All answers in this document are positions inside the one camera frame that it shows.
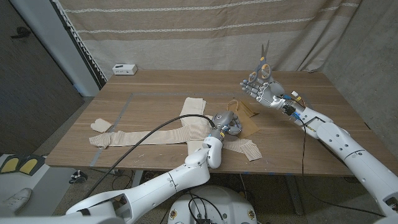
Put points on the white power strip box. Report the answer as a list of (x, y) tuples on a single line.
[(124, 69)]

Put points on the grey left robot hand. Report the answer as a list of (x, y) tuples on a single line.
[(225, 119)]

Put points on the small beige cloth scrap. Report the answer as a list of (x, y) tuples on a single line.
[(101, 125)]

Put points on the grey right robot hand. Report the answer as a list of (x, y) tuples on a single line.
[(269, 95)]

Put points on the grey table leg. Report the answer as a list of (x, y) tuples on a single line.
[(136, 177), (293, 194)]

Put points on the small black white caster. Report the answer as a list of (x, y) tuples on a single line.
[(78, 176)]

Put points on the cream cloth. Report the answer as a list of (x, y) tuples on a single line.
[(192, 109)]

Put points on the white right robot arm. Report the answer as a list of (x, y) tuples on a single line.
[(351, 152)]

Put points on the long ribbed beige cloth strip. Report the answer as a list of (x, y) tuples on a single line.
[(155, 137)]

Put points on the yellow black pedal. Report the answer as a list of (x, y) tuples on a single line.
[(9, 165), (31, 165)]

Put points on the beige striped backdrop curtain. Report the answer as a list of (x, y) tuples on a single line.
[(202, 46)]

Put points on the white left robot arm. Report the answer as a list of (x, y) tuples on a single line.
[(155, 189)]

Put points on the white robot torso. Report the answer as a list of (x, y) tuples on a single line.
[(214, 202)]

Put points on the white shoe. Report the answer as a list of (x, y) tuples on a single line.
[(14, 200)]

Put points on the grey yellow scissors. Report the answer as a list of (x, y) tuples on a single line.
[(262, 65)]

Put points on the dark grey door panel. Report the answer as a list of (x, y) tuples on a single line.
[(31, 93)]

